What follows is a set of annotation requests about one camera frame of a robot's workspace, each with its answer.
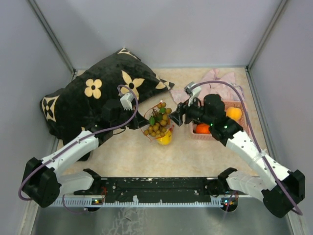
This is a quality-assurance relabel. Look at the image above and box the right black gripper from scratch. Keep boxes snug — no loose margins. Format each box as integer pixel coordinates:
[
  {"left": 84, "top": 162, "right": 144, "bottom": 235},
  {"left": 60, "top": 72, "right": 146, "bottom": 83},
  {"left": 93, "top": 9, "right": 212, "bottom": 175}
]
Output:
[{"left": 168, "top": 94, "right": 213, "bottom": 126}]

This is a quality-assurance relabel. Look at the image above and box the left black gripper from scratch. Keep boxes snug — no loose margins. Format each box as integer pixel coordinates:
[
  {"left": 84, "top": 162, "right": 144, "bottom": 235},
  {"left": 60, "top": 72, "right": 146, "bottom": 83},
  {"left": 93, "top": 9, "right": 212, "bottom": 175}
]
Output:
[{"left": 112, "top": 105, "right": 150, "bottom": 130}]

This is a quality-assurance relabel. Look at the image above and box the brown longan bunch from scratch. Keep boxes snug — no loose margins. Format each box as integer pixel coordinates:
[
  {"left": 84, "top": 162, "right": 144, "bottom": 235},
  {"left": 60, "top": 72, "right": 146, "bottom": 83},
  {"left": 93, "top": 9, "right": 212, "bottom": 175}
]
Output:
[{"left": 141, "top": 101, "right": 172, "bottom": 140}]

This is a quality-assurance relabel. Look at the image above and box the clear zip top bag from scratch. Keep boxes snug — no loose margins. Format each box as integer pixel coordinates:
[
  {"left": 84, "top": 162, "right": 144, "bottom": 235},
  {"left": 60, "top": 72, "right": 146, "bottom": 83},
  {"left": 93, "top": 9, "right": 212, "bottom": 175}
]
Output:
[{"left": 140, "top": 100, "right": 174, "bottom": 145}]

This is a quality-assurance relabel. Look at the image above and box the yellow lemon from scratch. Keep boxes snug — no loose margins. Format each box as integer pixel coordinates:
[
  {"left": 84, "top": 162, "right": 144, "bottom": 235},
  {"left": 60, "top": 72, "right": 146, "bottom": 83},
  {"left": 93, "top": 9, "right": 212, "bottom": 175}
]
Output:
[{"left": 157, "top": 131, "right": 173, "bottom": 145}]

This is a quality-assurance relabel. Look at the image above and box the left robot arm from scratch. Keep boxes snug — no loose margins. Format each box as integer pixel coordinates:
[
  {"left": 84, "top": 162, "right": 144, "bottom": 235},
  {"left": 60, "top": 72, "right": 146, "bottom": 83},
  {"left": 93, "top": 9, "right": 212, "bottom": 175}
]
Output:
[{"left": 18, "top": 99, "right": 148, "bottom": 208}]

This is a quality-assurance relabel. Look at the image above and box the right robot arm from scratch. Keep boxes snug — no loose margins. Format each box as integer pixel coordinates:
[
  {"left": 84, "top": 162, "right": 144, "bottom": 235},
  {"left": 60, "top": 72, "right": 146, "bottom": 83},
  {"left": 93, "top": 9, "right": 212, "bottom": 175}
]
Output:
[{"left": 169, "top": 94, "right": 305, "bottom": 218}]

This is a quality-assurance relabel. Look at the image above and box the black floral pillow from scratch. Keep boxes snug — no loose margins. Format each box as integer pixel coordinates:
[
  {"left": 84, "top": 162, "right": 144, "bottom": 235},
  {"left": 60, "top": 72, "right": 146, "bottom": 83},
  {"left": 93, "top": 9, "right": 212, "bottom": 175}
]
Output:
[{"left": 40, "top": 47, "right": 174, "bottom": 144}]

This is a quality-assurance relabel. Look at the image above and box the pink crumpled cloth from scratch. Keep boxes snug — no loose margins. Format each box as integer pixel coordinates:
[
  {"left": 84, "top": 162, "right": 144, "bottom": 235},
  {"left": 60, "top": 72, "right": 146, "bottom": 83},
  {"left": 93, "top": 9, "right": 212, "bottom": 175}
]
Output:
[{"left": 170, "top": 69, "right": 245, "bottom": 104}]

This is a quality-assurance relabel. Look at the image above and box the yellow orange fruit right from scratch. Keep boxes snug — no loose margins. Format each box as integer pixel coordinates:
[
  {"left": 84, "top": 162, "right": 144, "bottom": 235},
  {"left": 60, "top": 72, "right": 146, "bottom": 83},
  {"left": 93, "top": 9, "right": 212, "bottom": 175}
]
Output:
[{"left": 226, "top": 107, "right": 242, "bottom": 121}]

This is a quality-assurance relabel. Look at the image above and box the pink plastic basket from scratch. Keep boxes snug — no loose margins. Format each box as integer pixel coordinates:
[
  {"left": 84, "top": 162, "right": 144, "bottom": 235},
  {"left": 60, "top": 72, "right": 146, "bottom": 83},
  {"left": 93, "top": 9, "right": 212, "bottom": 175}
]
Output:
[{"left": 188, "top": 100, "right": 250, "bottom": 141}]

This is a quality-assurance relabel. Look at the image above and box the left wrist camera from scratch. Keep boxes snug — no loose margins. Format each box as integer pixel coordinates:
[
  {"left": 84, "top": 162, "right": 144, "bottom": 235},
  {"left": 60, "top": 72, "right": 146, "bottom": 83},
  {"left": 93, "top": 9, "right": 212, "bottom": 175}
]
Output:
[{"left": 120, "top": 92, "right": 134, "bottom": 111}]

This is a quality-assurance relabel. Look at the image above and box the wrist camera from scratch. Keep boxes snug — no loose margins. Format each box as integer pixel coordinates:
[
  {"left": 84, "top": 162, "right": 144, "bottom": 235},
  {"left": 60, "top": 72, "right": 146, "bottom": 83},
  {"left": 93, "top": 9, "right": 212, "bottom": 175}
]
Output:
[
  {"left": 120, "top": 92, "right": 134, "bottom": 111},
  {"left": 184, "top": 82, "right": 201, "bottom": 106}
]

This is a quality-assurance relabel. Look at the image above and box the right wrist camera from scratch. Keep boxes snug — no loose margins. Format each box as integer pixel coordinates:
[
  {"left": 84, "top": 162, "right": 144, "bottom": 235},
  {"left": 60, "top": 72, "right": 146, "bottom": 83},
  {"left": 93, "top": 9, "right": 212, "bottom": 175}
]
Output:
[{"left": 184, "top": 82, "right": 201, "bottom": 106}]

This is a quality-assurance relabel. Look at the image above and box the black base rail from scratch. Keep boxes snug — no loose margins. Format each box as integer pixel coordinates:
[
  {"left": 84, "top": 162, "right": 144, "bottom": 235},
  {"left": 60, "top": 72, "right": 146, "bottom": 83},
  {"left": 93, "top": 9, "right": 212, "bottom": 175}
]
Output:
[{"left": 73, "top": 176, "right": 247, "bottom": 212}]

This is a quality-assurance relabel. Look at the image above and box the aluminium frame post left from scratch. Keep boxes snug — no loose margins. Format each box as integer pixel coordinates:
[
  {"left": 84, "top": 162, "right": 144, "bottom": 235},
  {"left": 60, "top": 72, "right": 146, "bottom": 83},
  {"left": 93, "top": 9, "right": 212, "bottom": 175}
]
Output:
[{"left": 26, "top": 0, "right": 76, "bottom": 75}]

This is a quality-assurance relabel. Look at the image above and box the aluminium frame post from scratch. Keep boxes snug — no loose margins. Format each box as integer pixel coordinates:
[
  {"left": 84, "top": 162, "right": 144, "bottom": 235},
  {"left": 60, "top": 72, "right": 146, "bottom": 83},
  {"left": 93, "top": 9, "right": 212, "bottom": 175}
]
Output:
[
  {"left": 246, "top": 0, "right": 291, "bottom": 71},
  {"left": 26, "top": 0, "right": 76, "bottom": 75}
]

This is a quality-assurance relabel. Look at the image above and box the aluminium frame post right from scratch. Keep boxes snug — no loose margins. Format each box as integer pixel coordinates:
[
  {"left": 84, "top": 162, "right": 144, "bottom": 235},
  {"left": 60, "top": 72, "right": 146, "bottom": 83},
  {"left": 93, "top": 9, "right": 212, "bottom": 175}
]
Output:
[{"left": 246, "top": 0, "right": 291, "bottom": 71}]

